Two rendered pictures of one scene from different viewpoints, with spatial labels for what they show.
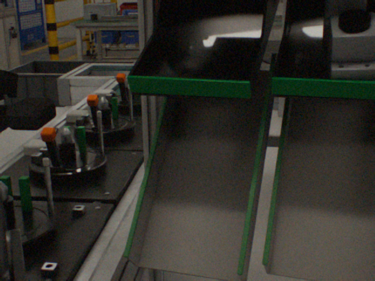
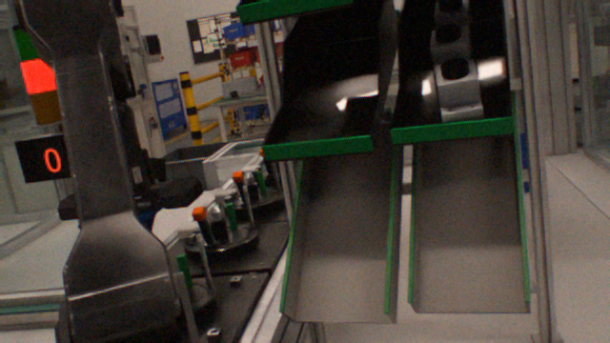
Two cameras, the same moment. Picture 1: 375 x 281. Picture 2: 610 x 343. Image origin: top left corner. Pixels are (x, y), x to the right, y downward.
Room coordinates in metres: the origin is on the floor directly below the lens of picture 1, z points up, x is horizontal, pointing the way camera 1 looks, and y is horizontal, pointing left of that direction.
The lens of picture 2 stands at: (-0.12, -0.03, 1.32)
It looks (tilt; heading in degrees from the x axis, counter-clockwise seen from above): 13 degrees down; 4
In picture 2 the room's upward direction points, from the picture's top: 10 degrees counter-clockwise
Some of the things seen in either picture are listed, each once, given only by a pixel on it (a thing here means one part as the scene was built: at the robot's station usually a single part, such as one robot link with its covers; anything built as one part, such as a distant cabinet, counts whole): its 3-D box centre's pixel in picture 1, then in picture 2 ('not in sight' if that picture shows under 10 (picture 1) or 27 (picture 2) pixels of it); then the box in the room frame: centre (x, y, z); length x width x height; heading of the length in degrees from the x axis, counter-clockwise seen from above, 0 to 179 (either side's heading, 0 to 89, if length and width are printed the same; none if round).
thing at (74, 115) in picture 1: (104, 113); (251, 189); (1.14, 0.19, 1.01); 0.24 x 0.24 x 0.13; 83
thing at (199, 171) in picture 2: (74, 88); (221, 171); (2.76, 0.61, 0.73); 0.62 x 0.42 x 0.23; 83
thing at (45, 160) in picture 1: (48, 187); (204, 261); (0.67, 0.19, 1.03); 0.01 x 0.01 x 0.08; 83
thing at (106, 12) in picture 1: (100, 11); (239, 87); (6.28, 1.00, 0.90); 0.40 x 0.30 x 0.17; 174
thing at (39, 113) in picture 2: not in sight; (49, 107); (0.79, 0.42, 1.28); 0.05 x 0.05 x 0.05
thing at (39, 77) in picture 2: not in sight; (41, 75); (0.79, 0.42, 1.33); 0.05 x 0.05 x 0.05
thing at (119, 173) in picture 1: (67, 148); (218, 226); (0.90, 0.22, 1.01); 0.24 x 0.24 x 0.13; 83
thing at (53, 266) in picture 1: (49, 269); (214, 334); (0.55, 0.17, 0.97); 0.02 x 0.02 x 0.01; 83
